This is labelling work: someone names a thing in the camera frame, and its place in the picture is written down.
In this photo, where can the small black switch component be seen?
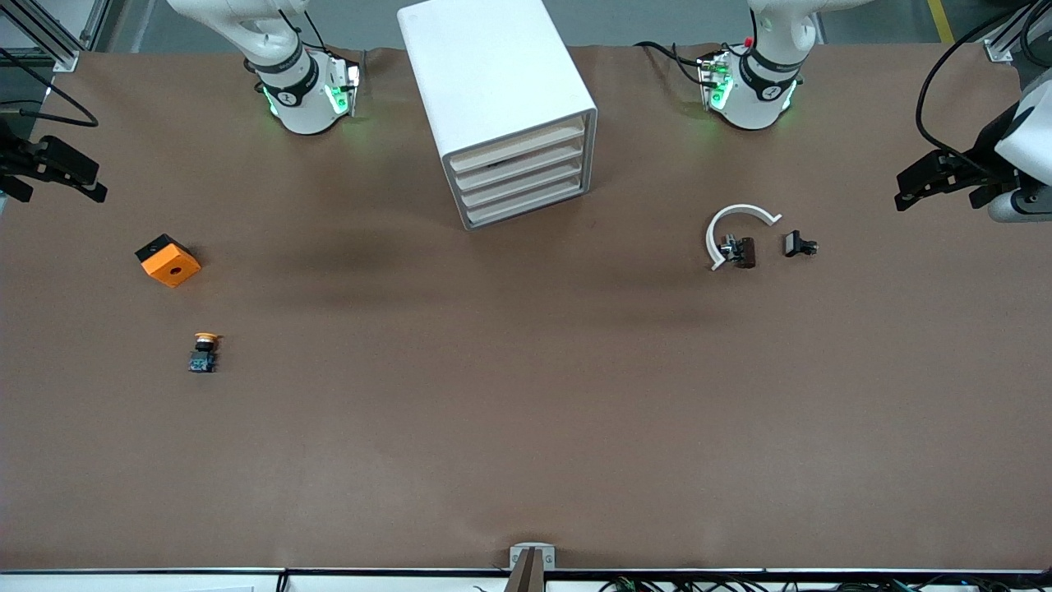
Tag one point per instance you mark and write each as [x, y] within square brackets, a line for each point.
[794, 243]

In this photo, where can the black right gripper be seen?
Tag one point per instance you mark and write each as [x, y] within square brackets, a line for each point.
[11, 156]

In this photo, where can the cream white cabinet drawer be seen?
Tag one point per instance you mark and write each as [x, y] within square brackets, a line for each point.
[527, 201]
[518, 145]
[520, 164]
[523, 182]

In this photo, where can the white curved plastic piece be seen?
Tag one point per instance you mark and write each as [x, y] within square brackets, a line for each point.
[744, 209]

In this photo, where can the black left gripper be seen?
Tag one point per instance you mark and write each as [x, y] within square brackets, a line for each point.
[983, 155]

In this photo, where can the dark brown switch component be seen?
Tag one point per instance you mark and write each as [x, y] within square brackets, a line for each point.
[745, 252]

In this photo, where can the orange box with hole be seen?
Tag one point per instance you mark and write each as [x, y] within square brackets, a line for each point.
[173, 267]

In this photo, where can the brown table cover sheet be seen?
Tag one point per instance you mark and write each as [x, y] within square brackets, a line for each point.
[526, 411]

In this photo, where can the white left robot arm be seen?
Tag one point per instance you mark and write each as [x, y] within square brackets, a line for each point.
[752, 111]

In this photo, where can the grey bracket with brown post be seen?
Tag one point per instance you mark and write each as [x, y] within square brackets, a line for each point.
[532, 575]

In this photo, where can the yellow push button switch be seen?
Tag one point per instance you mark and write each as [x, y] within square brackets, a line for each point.
[203, 360]

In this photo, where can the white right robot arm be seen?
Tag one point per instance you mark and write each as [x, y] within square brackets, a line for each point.
[288, 49]

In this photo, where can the white drawer cabinet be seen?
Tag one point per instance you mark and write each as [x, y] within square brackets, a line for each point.
[493, 74]

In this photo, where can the aluminium frame profile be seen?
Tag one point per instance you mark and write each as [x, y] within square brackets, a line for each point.
[998, 51]
[66, 57]

